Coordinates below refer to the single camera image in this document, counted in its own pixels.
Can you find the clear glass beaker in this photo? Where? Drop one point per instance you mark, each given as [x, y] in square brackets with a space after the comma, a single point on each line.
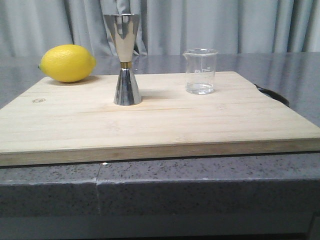
[200, 70]

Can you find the steel double jigger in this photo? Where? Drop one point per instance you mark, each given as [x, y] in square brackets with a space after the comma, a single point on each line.
[123, 29]

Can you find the yellow lemon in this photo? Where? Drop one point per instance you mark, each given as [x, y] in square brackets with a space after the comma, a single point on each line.
[67, 63]

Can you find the light wooden cutting board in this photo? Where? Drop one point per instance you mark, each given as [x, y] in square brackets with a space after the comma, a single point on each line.
[54, 122]

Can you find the grey curtain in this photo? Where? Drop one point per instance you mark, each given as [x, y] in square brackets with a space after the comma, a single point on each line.
[29, 28]

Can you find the black cutting board handle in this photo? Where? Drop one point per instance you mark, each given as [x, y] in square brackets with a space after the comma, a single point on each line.
[274, 95]

